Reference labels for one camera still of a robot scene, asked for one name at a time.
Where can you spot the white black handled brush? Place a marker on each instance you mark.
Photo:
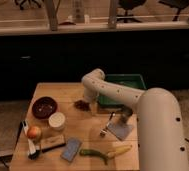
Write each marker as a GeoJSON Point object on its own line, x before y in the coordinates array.
{"type": "Point", "coordinates": [34, 150]}

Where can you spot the black office chair right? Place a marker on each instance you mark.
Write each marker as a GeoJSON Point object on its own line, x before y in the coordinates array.
{"type": "Point", "coordinates": [178, 4]}

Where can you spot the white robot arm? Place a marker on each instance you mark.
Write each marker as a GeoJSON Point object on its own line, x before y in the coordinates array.
{"type": "Point", "coordinates": [160, 129]}

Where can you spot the grey blue cloth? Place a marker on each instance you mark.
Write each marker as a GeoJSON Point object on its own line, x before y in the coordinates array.
{"type": "Point", "coordinates": [120, 130]}

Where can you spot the white paper cup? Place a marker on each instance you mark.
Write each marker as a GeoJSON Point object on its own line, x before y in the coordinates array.
{"type": "Point", "coordinates": [57, 121]}

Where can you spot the red yellow apple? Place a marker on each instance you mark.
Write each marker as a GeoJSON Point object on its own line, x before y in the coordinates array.
{"type": "Point", "coordinates": [34, 133]}

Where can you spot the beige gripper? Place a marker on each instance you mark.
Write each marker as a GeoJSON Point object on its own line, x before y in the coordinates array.
{"type": "Point", "coordinates": [93, 108]}

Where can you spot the black office chair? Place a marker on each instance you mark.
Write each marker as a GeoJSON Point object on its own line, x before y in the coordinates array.
{"type": "Point", "coordinates": [178, 4]}
{"type": "Point", "coordinates": [22, 4]}
{"type": "Point", "coordinates": [127, 6]}

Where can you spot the metal fork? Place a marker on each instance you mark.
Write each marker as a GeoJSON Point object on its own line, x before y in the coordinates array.
{"type": "Point", "coordinates": [104, 131]}

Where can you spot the black office chair left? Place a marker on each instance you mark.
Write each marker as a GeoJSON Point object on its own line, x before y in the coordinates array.
{"type": "Point", "coordinates": [22, 4]}

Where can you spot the green plastic tray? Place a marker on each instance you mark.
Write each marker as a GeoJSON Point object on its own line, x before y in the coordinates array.
{"type": "Point", "coordinates": [129, 80]}

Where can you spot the yellow corn cob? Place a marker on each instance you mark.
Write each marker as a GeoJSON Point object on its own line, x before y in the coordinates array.
{"type": "Point", "coordinates": [118, 151]}

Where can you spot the metal cup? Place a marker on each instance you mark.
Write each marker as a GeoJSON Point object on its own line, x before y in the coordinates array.
{"type": "Point", "coordinates": [126, 113]}

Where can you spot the dark red bowl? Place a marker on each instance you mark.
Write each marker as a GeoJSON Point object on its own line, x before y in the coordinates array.
{"type": "Point", "coordinates": [43, 107]}

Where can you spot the blue sponge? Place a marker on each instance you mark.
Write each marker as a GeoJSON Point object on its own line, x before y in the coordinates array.
{"type": "Point", "coordinates": [71, 149]}

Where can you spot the wooden block brush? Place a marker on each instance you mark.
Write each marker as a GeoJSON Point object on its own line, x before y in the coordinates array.
{"type": "Point", "coordinates": [52, 142]}

